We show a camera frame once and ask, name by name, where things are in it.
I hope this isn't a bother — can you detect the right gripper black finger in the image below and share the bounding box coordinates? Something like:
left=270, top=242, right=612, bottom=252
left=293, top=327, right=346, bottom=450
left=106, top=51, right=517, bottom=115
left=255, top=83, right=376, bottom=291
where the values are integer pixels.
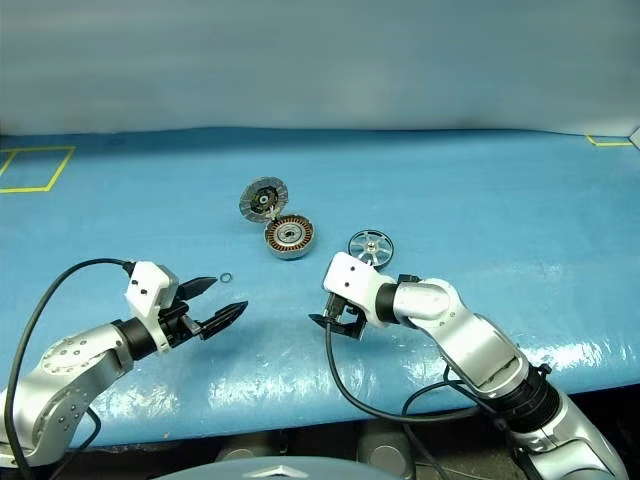
left=307, top=313, right=352, bottom=336

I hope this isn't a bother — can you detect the blue plastic table cover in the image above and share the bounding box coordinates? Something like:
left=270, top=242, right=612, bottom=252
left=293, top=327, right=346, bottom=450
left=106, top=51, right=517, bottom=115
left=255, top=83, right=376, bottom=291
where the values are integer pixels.
left=0, top=126, right=640, bottom=449

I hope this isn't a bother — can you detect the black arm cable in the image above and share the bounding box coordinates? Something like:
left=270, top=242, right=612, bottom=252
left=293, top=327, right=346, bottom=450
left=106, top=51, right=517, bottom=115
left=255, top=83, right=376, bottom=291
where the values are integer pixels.
left=3, top=257, right=136, bottom=480
left=324, top=315, right=509, bottom=480

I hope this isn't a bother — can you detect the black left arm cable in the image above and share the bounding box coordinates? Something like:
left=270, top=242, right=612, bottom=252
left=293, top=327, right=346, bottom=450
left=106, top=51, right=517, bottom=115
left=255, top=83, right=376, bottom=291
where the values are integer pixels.
left=3, top=257, right=136, bottom=480

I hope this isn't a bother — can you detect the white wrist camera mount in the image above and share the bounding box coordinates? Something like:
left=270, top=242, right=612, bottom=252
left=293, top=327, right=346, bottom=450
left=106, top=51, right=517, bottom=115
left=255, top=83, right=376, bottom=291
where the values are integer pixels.
left=122, top=260, right=181, bottom=352
left=320, top=251, right=397, bottom=330

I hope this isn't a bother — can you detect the grey robot torso with emblem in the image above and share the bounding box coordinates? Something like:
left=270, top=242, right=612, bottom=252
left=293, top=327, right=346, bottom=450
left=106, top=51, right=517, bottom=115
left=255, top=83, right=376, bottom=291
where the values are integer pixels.
left=153, top=453, right=417, bottom=480

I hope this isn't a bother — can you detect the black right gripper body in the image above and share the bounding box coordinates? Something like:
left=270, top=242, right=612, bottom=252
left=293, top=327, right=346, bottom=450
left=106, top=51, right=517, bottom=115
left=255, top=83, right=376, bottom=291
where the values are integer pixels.
left=325, top=293, right=367, bottom=341

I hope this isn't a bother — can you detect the round grey motor cover disc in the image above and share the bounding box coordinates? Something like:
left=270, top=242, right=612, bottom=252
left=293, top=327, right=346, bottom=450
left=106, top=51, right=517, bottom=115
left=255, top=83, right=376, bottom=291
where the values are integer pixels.
left=238, top=175, right=292, bottom=222

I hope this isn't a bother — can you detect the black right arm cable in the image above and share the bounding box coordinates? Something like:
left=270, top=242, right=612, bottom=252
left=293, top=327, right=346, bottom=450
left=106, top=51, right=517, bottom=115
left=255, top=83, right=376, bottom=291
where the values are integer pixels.
left=324, top=315, right=509, bottom=480

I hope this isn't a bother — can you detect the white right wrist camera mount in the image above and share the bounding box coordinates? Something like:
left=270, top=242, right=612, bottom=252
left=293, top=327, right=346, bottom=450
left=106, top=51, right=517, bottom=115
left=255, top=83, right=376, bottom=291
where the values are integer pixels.
left=320, top=251, right=397, bottom=330

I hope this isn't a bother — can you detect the silver spoked wheel cap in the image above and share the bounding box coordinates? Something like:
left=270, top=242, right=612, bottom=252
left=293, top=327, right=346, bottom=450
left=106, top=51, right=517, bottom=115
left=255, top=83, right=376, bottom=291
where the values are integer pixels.
left=346, top=228, right=398, bottom=273

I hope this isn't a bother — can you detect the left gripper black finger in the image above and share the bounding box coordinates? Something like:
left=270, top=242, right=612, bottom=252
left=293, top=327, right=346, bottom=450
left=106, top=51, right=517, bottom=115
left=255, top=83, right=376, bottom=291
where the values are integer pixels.
left=198, top=299, right=250, bottom=342
left=177, top=275, right=220, bottom=302

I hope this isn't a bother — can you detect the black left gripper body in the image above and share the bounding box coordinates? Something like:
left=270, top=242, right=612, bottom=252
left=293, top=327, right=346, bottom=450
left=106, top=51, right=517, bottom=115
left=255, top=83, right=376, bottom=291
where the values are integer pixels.
left=158, top=295, right=206, bottom=350

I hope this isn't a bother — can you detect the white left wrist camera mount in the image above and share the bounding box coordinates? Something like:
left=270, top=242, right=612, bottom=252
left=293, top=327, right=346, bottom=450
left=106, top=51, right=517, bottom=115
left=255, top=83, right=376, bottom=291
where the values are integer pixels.
left=122, top=260, right=181, bottom=352

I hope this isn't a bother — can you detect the motor base with copper windings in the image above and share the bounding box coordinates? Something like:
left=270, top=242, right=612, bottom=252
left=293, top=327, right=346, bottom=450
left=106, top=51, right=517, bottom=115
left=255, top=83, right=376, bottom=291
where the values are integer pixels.
left=262, top=212, right=318, bottom=260

